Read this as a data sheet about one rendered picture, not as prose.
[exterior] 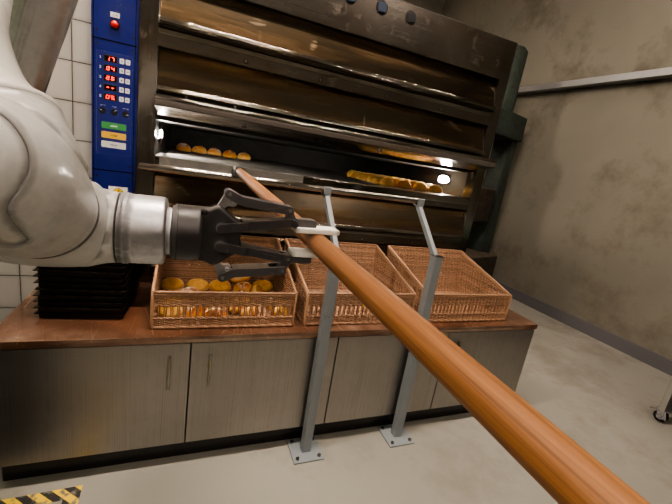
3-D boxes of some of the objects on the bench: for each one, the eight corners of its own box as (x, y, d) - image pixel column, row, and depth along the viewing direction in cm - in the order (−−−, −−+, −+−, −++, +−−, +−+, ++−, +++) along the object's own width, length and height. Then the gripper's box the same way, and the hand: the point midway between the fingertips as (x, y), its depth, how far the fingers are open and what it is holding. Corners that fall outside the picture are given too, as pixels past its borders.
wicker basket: (377, 287, 226) (386, 243, 219) (451, 289, 247) (461, 249, 240) (421, 323, 182) (434, 270, 176) (507, 321, 203) (521, 274, 197)
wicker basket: (158, 283, 179) (160, 228, 172) (273, 286, 200) (279, 236, 193) (147, 331, 135) (149, 259, 129) (295, 327, 157) (304, 265, 150)
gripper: (173, 168, 50) (334, 189, 60) (168, 278, 54) (319, 282, 64) (171, 173, 44) (352, 196, 53) (165, 298, 48) (334, 299, 57)
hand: (314, 241), depth 57 cm, fingers closed on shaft, 3 cm apart
